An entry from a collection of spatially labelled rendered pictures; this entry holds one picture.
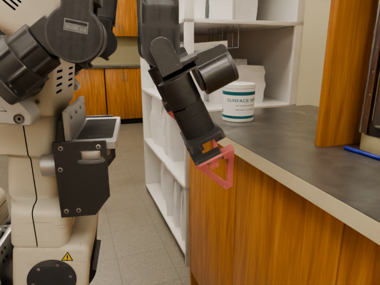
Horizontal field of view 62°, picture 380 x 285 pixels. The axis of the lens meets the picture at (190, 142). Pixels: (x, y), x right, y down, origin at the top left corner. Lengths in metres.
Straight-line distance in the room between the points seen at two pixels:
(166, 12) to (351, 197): 0.48
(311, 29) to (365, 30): 0.84
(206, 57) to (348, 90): 0.59
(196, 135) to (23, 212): 0.40
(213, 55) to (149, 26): 0.11
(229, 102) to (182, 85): 0.76
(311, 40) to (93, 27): 1.49
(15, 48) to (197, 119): 0.29
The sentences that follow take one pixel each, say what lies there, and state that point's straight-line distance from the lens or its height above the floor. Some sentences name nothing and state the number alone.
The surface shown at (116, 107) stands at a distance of 5.46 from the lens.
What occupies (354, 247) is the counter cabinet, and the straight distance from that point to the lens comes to 0.73.
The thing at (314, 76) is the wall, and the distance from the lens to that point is 1.82.
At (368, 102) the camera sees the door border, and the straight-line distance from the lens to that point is 0.99.
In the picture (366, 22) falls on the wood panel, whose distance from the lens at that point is 1.05.
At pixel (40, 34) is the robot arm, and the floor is 1.24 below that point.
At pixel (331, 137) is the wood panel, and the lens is 1.02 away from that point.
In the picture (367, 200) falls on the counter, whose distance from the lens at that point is 0.70.
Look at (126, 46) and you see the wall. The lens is 5.97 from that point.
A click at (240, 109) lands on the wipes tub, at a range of 1.26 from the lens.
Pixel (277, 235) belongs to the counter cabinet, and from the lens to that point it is 0.94.
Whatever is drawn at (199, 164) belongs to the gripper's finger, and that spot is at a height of 1.04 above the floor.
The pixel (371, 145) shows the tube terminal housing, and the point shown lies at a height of 0.96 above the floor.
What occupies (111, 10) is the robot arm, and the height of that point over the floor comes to 1.32.
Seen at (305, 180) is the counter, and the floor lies 0.94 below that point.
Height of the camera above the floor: 1.21
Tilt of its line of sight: 16 degrees down
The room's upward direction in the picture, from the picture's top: straight up
